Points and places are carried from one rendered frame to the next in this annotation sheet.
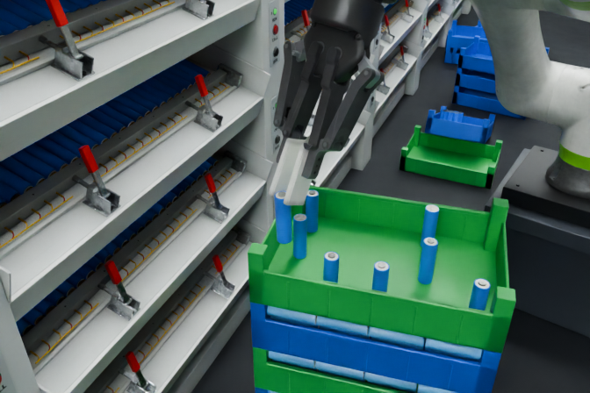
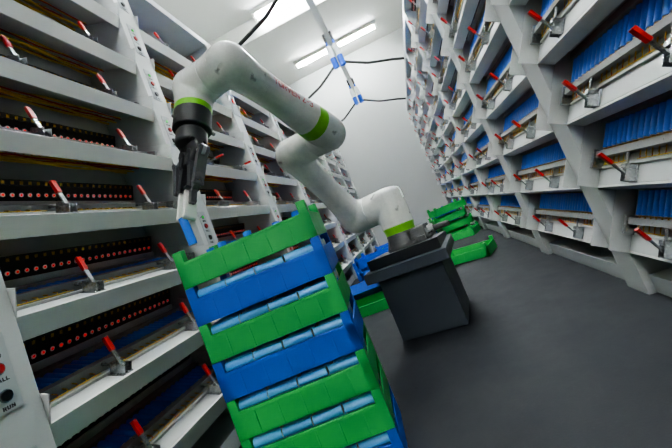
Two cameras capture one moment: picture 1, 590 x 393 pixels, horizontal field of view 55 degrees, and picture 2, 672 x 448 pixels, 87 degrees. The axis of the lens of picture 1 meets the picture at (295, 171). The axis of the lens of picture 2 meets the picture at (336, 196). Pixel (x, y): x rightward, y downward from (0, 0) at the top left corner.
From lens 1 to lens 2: 0.59 m
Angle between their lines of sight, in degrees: 38
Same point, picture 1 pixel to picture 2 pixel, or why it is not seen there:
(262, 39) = (198, 229)
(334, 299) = (225, 256)
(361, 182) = not seen: hidden behind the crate
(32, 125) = (36, 223)
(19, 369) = (22, 371)
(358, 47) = (195, 141)
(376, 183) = not seen: hidden behind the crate
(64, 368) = (68, 404)
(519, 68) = (336, 200)
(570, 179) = (396, 242)
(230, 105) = not seen: hidden behind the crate
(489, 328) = (302, 223)
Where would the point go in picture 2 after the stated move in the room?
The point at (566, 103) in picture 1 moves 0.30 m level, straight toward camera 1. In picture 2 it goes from (370, 208) to (354, 212)
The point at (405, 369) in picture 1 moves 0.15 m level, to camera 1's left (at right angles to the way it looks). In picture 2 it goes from (282, 281) to (209, 313)
